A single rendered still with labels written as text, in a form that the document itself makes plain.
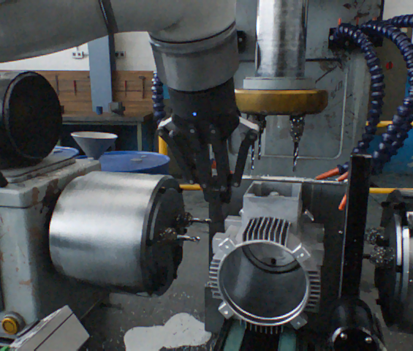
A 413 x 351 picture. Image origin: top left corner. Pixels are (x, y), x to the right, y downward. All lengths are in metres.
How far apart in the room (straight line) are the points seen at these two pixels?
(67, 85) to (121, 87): 0.75
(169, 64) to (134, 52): 5.65
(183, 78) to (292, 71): 0.36
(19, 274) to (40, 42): 0.58
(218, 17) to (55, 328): 0.38
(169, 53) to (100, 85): 5.46
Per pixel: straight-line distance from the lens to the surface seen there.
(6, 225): 0.86
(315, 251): 0.73
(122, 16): 0.38
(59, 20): 0.36
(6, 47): 0.39
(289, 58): 0.74
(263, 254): 0.92
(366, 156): 0.62
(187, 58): 0.41
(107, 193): 0.80
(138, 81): 5.83
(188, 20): 0.39
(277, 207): 0.75
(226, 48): 0.42
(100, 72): 5.86
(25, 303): 0.91
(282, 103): 0.70
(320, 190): 0.87
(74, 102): 6.12
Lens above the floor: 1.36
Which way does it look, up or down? 14 degrees down
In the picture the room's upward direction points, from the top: straight up
